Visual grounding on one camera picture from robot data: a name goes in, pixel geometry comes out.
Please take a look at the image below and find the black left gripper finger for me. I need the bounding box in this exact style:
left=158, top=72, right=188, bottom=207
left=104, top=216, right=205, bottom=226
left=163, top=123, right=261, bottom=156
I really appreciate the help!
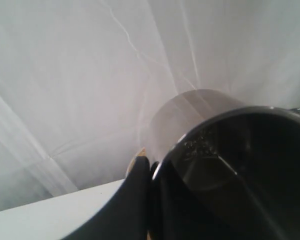
left=68, top=156, right=150, bottom=240

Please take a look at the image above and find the steel mug front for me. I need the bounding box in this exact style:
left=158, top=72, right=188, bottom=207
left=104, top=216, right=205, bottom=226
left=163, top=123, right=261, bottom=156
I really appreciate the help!
left=144, top=89, right=300, bottom=240

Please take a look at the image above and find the cream bin with circle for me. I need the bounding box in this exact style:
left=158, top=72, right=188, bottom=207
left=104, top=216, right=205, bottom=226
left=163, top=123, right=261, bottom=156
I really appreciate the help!
left=125, top=147, right=146, bottom=178

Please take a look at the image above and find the white backdrop curtain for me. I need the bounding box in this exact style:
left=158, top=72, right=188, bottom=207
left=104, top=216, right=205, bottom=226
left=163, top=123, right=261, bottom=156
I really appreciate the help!
left=0, top=0, right=300, bottom=211

